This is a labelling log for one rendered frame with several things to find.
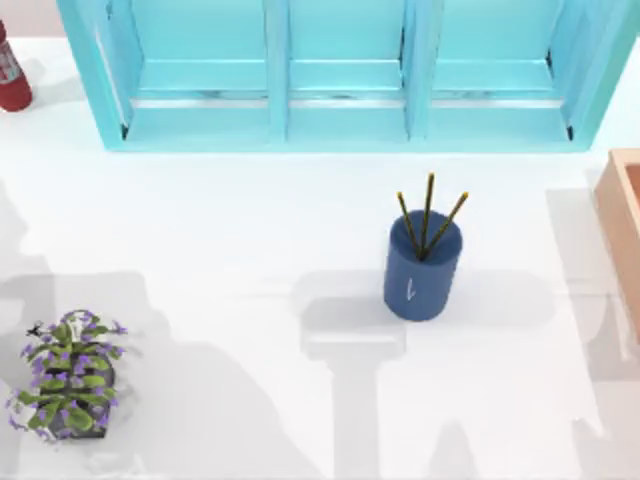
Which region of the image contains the yellow-tipped dark pencil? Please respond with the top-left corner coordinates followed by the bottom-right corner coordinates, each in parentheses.
top-left (396, 190), bottom-right (422, 261)
top-left (420, 191), bottom-right (470, 260)
top-left (418, 172), bottom-right (436, 261)

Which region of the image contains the blue pen cup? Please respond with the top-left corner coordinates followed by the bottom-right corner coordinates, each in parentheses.
top-left (383, 213), bottom-right (464, 323)

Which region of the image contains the light blue rack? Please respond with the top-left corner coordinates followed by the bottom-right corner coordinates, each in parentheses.
top-left (55, 0), bottom-right (627, 153)

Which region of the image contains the purple flowering potted plant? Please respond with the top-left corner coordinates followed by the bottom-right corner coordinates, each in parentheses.
top-left (4, 309), bottom-right (129, 444)

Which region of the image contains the salmon-coloured shallow box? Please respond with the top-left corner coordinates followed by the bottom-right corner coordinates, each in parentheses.
top-left (593, 148), bottom-right (640, 345)

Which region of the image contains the red bottle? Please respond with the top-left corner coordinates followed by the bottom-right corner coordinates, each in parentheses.
top-left (0, 19), bottom-right (34, 112)

